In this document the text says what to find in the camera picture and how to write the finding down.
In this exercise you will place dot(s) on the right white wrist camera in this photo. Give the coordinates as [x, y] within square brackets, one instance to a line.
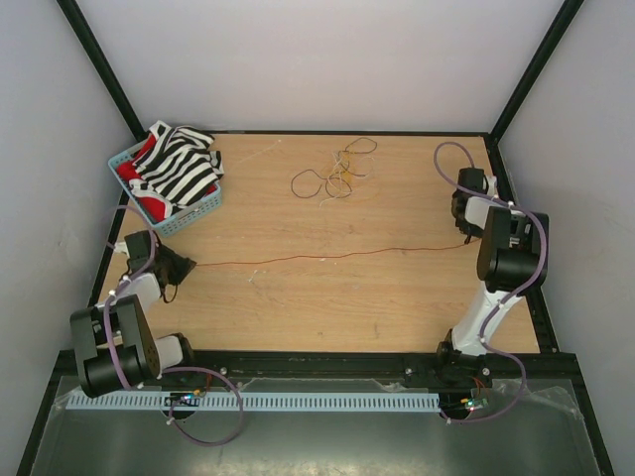
[490, 186]

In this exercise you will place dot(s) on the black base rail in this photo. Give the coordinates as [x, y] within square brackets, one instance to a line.
[419, 370]

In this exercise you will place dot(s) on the zebra striped cloth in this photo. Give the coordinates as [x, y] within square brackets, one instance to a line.
[182, 166]

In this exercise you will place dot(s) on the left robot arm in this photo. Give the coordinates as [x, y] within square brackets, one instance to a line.
[113, 345]

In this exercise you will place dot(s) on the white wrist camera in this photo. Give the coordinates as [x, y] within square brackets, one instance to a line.
[119, 248]
[490, 186]

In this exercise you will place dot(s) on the left green circuit board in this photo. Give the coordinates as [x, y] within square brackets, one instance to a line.
[183, 399]

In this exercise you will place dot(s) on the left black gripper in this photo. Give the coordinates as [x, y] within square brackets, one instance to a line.
[185, 265]

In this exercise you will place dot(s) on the red cloth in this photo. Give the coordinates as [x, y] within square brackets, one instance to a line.
[153, 203]

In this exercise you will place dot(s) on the right green circuit board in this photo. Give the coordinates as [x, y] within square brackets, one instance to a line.
[473, 404]

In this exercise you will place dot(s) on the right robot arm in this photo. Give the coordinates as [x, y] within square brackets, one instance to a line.
[512, 259]

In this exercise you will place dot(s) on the light blue slotted cable duct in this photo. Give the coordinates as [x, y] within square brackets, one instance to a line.
[265, 402]

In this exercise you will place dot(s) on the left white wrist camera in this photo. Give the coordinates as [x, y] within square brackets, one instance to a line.
[119, 248]

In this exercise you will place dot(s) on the blue plastic basket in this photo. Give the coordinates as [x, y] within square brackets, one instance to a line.
[181, 217]

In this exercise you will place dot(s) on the green circuit board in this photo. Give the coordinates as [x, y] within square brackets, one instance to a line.
[473, 404]
[183, 399]

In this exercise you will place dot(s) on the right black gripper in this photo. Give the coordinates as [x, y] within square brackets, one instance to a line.
[470, 230]

